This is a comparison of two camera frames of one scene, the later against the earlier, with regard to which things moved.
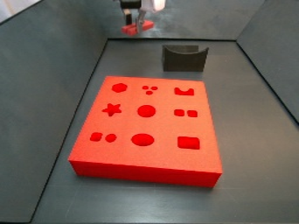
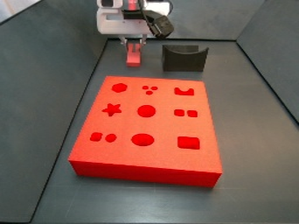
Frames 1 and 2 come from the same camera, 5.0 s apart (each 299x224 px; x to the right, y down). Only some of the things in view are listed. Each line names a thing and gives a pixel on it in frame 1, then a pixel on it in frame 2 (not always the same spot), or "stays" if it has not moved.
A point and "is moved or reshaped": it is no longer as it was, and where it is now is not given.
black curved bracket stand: [184, 58] stays
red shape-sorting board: [149, 133] stays
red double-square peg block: [132, 28] is moved or reshaped
